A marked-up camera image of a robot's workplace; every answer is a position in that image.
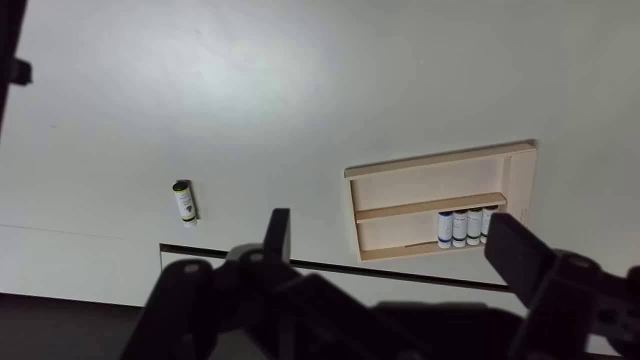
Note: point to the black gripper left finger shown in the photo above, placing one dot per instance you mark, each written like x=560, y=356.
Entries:
x=277, y=239

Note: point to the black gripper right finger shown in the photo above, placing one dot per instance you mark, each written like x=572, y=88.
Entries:
x=521, y=258

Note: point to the white bottle green cap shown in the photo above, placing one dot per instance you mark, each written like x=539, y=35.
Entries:
x=185, y=201

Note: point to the wooden tray with compartments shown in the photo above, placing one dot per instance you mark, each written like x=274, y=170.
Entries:
x=396, y=202

